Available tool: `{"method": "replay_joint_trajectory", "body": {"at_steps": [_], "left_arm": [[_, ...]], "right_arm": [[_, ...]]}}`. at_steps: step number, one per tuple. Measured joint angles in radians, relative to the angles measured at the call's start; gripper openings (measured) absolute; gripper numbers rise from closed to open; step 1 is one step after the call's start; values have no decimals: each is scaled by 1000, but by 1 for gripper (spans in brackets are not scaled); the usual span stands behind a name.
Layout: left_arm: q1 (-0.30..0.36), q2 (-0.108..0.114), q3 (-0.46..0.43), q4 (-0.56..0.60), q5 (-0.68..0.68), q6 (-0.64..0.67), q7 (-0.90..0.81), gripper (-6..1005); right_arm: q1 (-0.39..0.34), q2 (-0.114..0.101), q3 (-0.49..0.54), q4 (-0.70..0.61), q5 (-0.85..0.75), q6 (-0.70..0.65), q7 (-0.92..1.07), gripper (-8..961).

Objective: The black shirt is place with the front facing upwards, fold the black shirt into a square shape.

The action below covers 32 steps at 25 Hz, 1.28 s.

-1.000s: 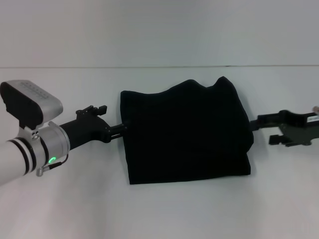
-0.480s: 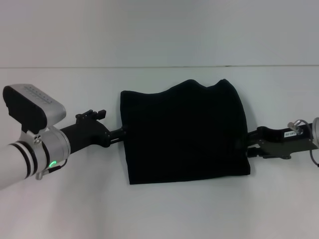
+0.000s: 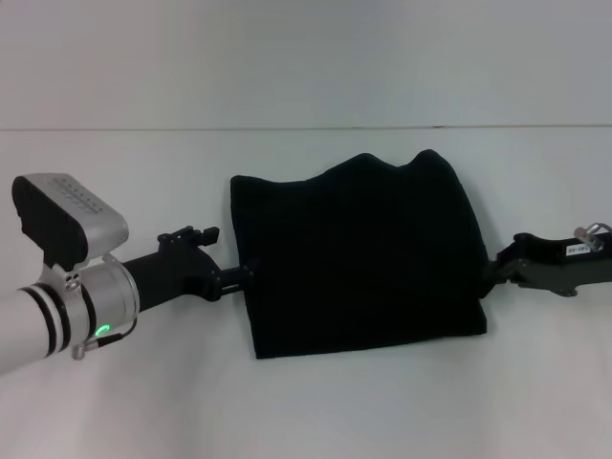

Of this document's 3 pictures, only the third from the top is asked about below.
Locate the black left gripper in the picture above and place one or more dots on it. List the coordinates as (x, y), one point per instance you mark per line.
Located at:
(172, 272)

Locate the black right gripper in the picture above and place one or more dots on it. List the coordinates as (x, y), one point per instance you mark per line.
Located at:
(554, 263)

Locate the black shirt with white print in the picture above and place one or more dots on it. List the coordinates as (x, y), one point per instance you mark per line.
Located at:
(358, 258)

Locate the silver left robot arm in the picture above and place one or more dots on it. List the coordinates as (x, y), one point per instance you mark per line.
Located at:
(62, 315)

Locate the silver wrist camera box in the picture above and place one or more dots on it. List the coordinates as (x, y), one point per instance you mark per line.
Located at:
(67, 220)

